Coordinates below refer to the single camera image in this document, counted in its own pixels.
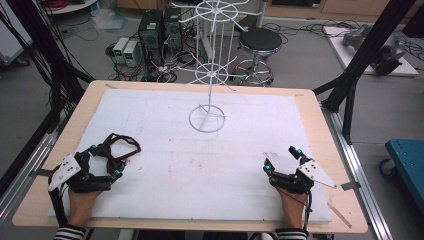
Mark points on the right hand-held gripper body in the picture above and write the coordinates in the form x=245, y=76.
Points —
x=293, y=182

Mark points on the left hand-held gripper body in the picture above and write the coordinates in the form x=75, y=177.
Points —
x=63, y=170

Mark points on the dark red fabric headband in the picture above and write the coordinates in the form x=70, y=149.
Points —
x=113, y=160

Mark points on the person's right hand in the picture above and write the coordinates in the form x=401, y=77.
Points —
x=294, y=206

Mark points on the person's left hand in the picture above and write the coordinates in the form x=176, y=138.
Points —
x=81, y=206

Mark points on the thin wooden stick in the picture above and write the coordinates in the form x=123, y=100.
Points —
x=339, y=215

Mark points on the white foam mat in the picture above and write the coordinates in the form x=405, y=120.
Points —
x=200, y=166

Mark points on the white bench power supply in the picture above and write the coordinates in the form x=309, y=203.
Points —
x=120, y=50
x=131, y=53

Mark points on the blue cart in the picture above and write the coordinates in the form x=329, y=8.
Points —
x=408, y=166

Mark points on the black round stool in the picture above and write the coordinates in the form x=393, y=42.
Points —
x=260, y=43

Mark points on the white board with grey device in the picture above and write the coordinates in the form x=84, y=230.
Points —
x=373, y=50

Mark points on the black computer tower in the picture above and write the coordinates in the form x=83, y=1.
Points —
x=172, y=28
x=150, y=33

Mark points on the clear plastic bag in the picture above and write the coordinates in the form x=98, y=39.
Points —
x=108, y=18

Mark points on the grey metal bracket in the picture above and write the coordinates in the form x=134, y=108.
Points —
x=42, y=172
x=350, y=186

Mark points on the aluminium rail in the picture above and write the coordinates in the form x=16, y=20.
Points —
x=360, y=173
x=23, y=173

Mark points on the black metal frame strut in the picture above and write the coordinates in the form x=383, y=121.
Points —
x=40, y=50
x=363, y=60

